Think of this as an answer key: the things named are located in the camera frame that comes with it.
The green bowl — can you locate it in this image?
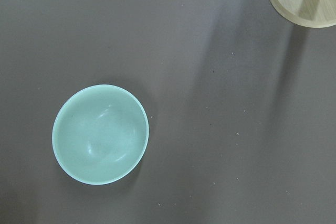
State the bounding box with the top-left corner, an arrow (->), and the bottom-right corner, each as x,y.
51,84 -> 150,185

